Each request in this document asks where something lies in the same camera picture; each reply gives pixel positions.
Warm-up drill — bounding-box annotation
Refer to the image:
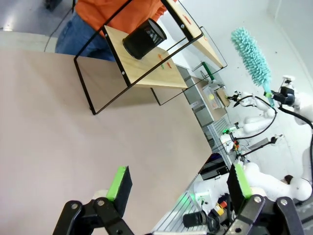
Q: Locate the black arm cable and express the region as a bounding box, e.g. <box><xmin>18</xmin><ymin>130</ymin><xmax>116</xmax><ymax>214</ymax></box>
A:
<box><xmin>278</xmin><ymin>104</ymin><xmax>313</xmax><ymax>157</ymax></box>

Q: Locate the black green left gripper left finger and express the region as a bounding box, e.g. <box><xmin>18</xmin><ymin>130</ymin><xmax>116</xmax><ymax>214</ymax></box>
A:
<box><xmin>52</xmin><ymin>165</ymin><xmax>135</xmax><ymax>235</ymax></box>

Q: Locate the grey drawer cabinet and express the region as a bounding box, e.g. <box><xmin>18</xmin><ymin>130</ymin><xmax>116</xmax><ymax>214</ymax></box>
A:
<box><xmin>175</xmin><ymin>65</ymin><xmax>228</xmax><ymax>128</ymax></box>

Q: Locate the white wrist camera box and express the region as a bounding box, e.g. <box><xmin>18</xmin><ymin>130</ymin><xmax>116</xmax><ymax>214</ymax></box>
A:
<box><xmin>282</xmin><ymin>76</ymin><xmax>295</xmax><ymax>88</ymax></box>

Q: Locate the person in orange shirt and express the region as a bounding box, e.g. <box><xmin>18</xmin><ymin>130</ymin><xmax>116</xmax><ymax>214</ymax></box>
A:
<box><xmin>55</xmin><ymin>0</ymin><xmax>168</xmax><ymax>62</ymax></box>

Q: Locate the clear plastic bin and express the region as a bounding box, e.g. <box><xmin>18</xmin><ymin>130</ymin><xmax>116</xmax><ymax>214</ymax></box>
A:
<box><xmin>202</xmin><ymin>86</ymin><xmax>221</xmax><ymax>110</ymax></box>

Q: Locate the teal microfibre duster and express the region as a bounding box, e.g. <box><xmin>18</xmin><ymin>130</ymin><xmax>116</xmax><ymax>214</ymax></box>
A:
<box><xmin>230</xmin><ymin>27</ymin><xmax>276</xmax><ymax>107</ymax></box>

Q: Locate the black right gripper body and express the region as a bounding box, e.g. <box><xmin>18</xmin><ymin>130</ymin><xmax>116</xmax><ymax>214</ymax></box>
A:
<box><xmin>270</xmin><ymin>85</ymin><xmax>295</xmax><ymax>107</ymax></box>

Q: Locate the black cylinder cup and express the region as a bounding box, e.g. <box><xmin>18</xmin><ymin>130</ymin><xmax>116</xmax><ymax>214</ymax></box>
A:
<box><xmin>182</xmin><ymin>211</ymin><xmax>209</xmax><ymax>229</ymax></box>

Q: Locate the green handled metal cart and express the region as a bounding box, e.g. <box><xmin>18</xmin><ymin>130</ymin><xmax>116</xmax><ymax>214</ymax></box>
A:
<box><xmin>192</xmin><ymin>61</ymin><xmax>226</xmax><ymax>90</ymax></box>

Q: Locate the red yellow emergency stop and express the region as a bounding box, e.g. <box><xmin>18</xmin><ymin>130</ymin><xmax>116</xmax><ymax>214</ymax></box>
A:
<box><xmin>213</xmin><ymin>202</ymin><xmax>225</xmax><ymax>216</ymax></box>

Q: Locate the black mesh pen cup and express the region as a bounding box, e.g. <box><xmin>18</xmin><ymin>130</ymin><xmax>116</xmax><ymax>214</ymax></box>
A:
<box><xmin>122</xmin><ymin>19</ymin><xmax>168</xmax><ymax>60</ymax></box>

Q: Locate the black floor cable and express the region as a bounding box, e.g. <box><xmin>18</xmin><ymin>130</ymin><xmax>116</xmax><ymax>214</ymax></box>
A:
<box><xmin>43</xmin><ymin>0</ymin><xmax>77</xmax><ymax>52</ymax></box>

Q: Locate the wooden shelf black metal frame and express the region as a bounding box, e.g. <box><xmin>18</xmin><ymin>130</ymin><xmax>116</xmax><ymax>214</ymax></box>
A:
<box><xmin>73</xmin><ymin>0</ymin><xmax>228</xmax><ymax>116</ymax></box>

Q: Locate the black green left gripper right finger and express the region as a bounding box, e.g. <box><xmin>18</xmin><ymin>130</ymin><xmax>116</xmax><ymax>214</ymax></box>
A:
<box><xmin>226</xmin><ymin>163</ymin><xmax>305</xmax><ymax>235</ymax></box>

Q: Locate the brown cardboard box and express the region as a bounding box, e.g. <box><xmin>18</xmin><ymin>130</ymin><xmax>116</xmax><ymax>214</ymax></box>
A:
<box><xmin>214</xmin><ymin>88</ymin><xmax>231</xmax><ymax>108</ymax></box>

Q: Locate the black controller box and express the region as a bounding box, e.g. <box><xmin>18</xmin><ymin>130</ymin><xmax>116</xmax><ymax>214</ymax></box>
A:
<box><xmin>200</xmin><ymin>152</ymin><xmax>232</xmax><ymax>182</ymax></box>

